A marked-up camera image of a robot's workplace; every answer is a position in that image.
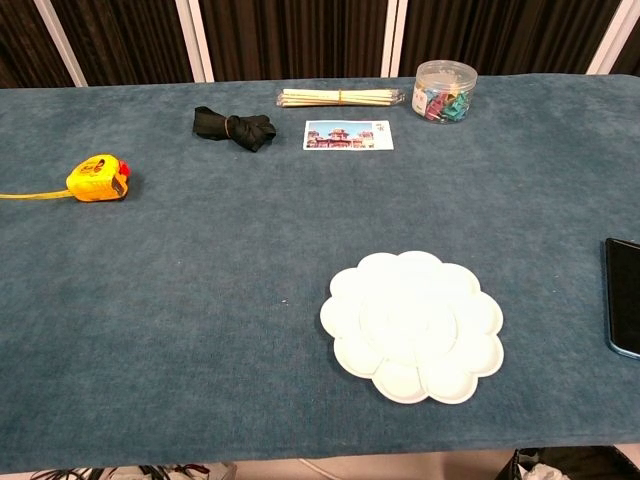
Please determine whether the black cloth bundle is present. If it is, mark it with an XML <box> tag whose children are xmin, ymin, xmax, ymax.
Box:
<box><xmin>192</xmin><ymin>105</ymin><xmax>277</xmax><ymax>154</ymax></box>

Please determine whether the black bin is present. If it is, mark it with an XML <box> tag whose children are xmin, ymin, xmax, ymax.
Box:
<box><xmin>494</xmin><ymin>446</ymin><xmax>640</xmax><ymax>480</ymax></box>

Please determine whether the bundle of wooden chopsticks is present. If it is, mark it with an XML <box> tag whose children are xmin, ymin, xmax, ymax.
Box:
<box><xmin>275</xmin><ymin>87</ymin><xmax>405</xmax><ymax>109</ymax></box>

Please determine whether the tangle of floor cables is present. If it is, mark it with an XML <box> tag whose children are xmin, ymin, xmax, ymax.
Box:
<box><xmin>29</xmin><ymin>463</ymin><xmax>237</xmax><ymax>480</ymax></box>

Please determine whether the blue table cloth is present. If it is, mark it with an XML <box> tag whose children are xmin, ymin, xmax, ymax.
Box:
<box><xmin>0</xmin><ymin>73</ymin><xmax>640</xmax><ymax>474</ymax></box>

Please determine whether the clear jar of coloured clips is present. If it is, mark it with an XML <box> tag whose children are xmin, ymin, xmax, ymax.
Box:
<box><xmin>411</xmin><ymin>59</ymin><xmax>479</xmax><ymax>125</ymax></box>

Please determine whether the white flower-shaped paint palette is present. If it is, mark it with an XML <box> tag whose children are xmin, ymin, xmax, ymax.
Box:
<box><xmin>319</xmin><ymin>250</ymin><xmax>505</xmax><ymax>405</ymax></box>

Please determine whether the white partition post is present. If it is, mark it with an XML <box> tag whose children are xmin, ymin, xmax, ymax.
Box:
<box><xmin>586</xmin><ymin>0</ymin><xmax>640</xmax><ymax>76</ymax></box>
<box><xmin>32</xmin><ymin>0</ymin><xmax>89</xmax><ymax>88</ymax></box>
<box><xmin>381</xmin><ymin>0</ymin><xmax>412</xmax><ymax>78</ymax></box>
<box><xmin>174</xmin><ymin>0</ymin><xmax>216</xmax><ymax>83</ymax></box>

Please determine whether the yellow tape measure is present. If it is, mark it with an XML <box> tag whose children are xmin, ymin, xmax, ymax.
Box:
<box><xmin>65</xmin><ymin>153</ymin><xmax>132</xmax><ymax>203</ymax></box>

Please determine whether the postcard with temple picture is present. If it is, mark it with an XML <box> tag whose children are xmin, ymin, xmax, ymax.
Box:
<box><xmin>302</xmin><ymin>119</ymin><xmax>395</xmax><ymax>151</ymax></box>

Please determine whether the black smartphone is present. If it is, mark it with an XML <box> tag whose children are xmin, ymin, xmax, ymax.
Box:
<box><xmin>603</xmin><ymin>237</ymin><xmax>640</xmax><ymax>361</ymax></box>

